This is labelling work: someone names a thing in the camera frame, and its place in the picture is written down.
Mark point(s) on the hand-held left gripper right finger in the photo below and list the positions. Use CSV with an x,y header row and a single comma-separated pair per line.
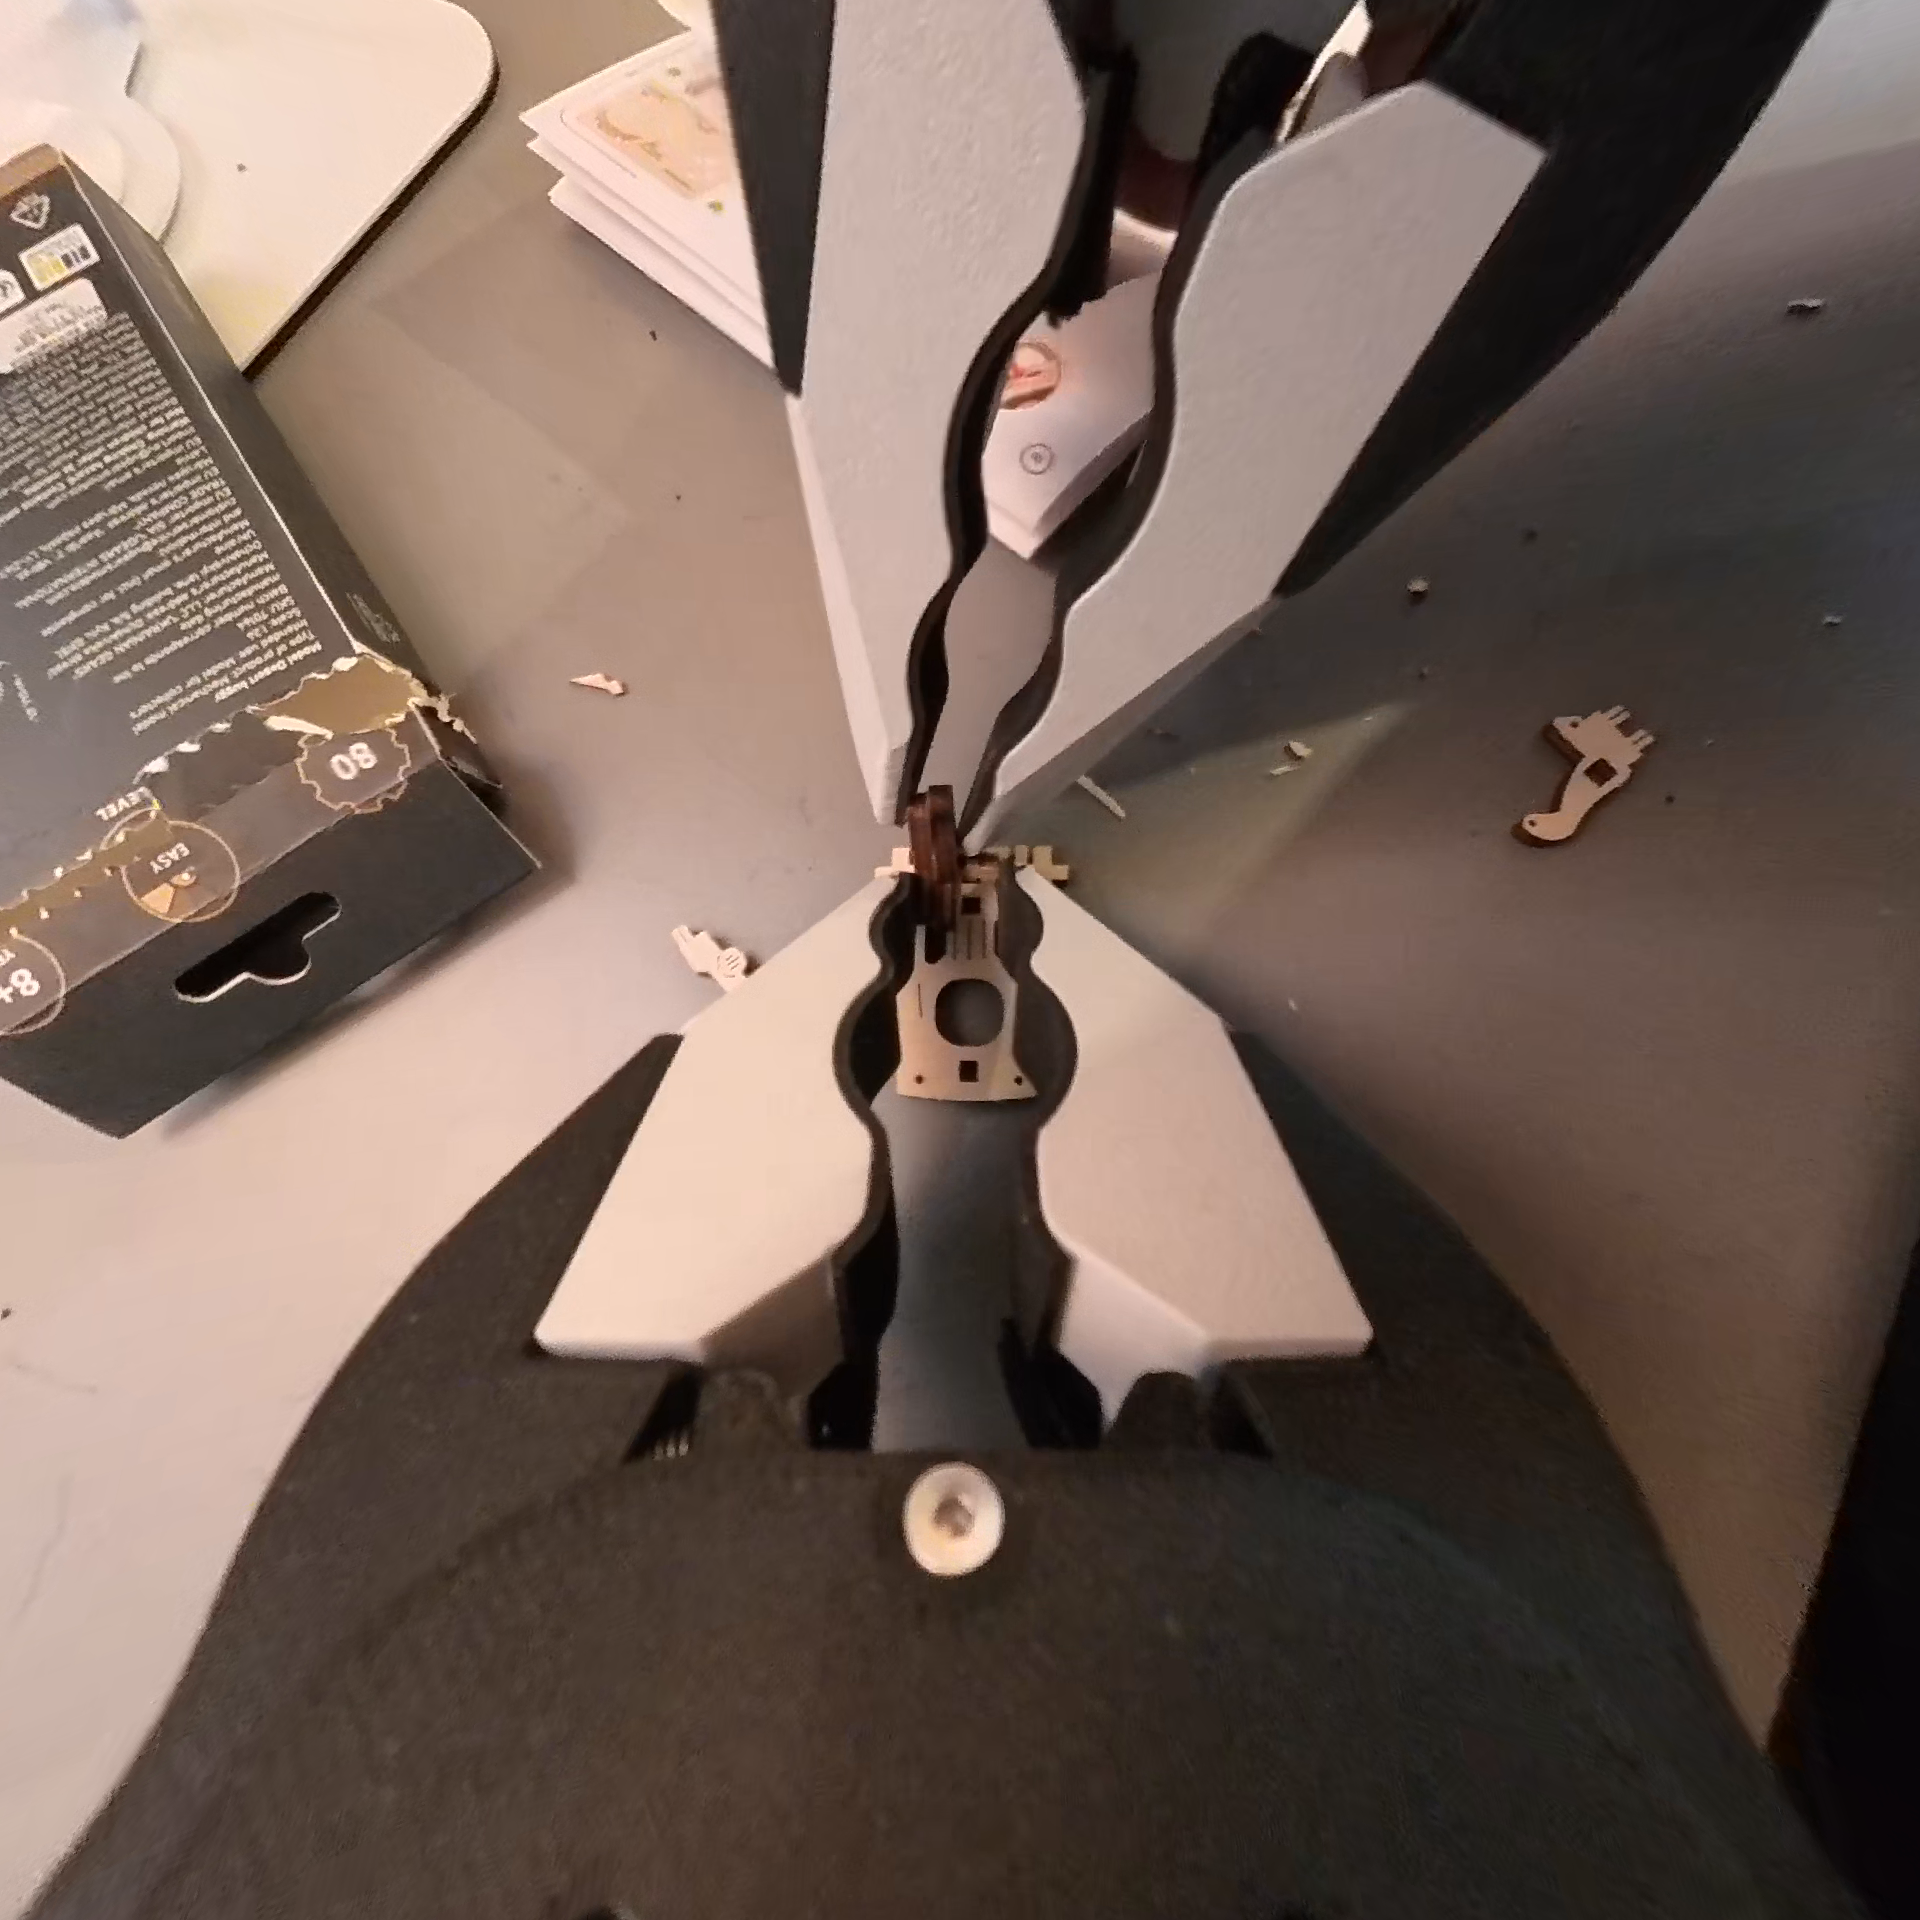
x,y
1201,1200

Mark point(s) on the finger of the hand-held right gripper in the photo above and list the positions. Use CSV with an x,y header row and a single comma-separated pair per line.
x,y
915,195
1321,345

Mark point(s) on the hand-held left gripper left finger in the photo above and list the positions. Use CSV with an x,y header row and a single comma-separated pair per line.
x,y
706,1200

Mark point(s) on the pale wooden model plate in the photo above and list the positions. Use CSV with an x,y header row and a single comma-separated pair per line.
x,y
924,1035

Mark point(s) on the pale notched wooden strip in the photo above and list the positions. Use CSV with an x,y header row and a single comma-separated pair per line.
x,y
1051,865

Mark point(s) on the dark brown wooden wheel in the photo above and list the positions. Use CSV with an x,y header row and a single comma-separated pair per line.
x,y
933,848

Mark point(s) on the small pale wooden model part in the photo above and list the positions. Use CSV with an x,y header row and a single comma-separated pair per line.
x,y
713,954

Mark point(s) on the foot-shaped wooden model part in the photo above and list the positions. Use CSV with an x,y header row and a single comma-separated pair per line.
x,y
1590,765

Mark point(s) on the black cardboard model kit box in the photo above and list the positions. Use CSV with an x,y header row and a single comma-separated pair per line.
x,y
151,525

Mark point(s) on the white printed paper stack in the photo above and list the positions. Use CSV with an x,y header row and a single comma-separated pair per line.
x,y
645,224

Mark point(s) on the thin wooden stick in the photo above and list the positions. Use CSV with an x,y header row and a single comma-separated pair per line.
x,y
1104,798

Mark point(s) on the white rounded board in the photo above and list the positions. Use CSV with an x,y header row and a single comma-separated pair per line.
x,y
331,134

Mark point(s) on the dark cloth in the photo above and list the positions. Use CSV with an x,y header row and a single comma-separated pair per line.
x,y
1875,1725

